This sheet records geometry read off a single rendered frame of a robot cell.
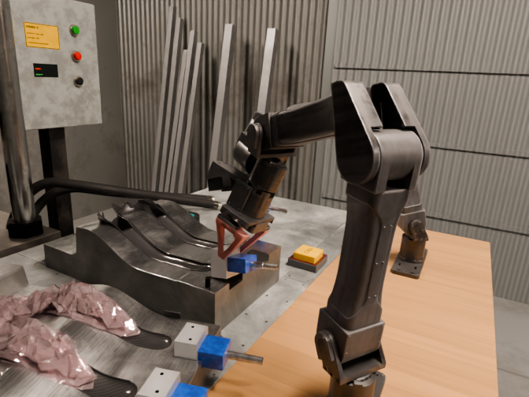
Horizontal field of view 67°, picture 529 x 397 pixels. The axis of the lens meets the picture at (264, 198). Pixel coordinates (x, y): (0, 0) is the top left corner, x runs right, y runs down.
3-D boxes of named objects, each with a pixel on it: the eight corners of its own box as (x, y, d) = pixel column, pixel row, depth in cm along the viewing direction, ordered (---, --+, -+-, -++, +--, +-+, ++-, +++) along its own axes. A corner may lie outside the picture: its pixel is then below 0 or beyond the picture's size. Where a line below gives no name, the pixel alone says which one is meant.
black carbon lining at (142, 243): (245, 256, 92) (246, 217, 89) (201, 285, 78) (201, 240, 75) (135, 224, 108) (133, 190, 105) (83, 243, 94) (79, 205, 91)
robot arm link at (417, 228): (411, 220, 102) (433, 220, 102) (398, 209, 110) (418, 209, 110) (407, 243, 103) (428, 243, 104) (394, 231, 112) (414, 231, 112)
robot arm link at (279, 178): (238, 177, 75) (253, 143, 73) (261, 183, 78) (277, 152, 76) (253, 194, 70) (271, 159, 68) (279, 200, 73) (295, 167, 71)
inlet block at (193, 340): (264, 365, 63) (267, 335, 62) (257, 387, 59) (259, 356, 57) (186, 350, 66) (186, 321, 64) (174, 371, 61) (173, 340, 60)
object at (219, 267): (283, 278, 75) (283, 250, 75) (271, 285, 71) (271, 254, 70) (225, 271, 81) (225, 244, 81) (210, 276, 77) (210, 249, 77)
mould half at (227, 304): (279, 280, 96) (282, 227, 92) (214, 336, 74) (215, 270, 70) (128, 234, 119) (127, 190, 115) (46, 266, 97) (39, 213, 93)
